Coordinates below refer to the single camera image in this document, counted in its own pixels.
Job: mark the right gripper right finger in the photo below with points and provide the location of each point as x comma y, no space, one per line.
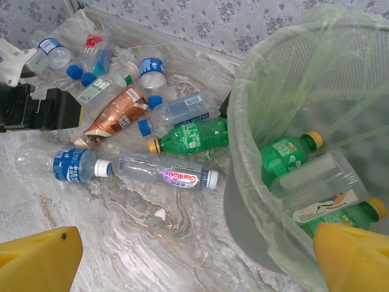
352,261

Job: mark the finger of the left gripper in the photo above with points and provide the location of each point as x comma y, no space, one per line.
57,112

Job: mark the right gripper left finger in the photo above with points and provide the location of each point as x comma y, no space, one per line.
36,264

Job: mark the clear bottle green white label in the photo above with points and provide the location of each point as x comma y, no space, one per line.
94,89

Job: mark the green soda bottle yellow cap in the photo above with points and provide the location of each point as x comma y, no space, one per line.
194,137
282,155
349,214

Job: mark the Pocari Sweat bottle white cap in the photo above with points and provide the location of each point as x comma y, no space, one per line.
68,165

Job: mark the copper coloured coffee bottle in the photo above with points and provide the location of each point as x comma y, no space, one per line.
115,115

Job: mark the small clear bottle blue label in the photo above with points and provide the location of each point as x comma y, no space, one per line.
50,45

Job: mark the large clear bottle white cap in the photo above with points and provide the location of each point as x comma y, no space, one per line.
319,176

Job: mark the clear bottle purple red label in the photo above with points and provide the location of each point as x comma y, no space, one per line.
152,168

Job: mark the translucent green trash bin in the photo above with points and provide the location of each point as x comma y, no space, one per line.
243,213

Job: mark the stubby clear bottle blue label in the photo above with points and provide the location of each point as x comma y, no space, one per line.
150,68

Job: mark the soda water bottle blue cap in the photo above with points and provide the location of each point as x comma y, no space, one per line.
188,111

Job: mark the aluminium frame post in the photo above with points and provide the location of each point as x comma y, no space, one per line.
73,4

